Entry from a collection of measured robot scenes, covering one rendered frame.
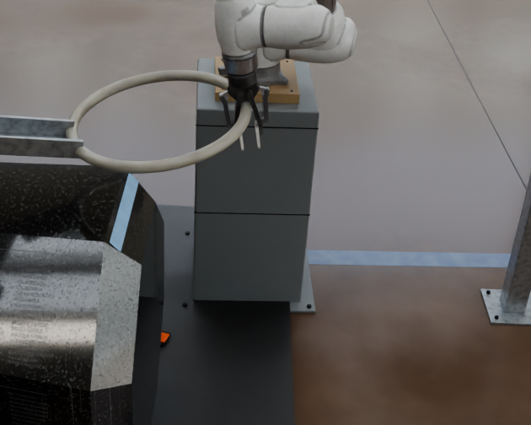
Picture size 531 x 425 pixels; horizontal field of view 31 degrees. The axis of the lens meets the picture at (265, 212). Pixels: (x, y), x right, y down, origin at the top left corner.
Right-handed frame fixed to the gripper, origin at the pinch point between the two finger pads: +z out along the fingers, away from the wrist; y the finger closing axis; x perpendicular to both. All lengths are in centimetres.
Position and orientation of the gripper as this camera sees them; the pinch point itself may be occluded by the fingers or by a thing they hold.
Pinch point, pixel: (249, 136)
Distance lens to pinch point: 254.3
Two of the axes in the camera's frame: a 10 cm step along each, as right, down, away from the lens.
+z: 0.9, 8.0, 5.9
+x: 1.1, 5.8, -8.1
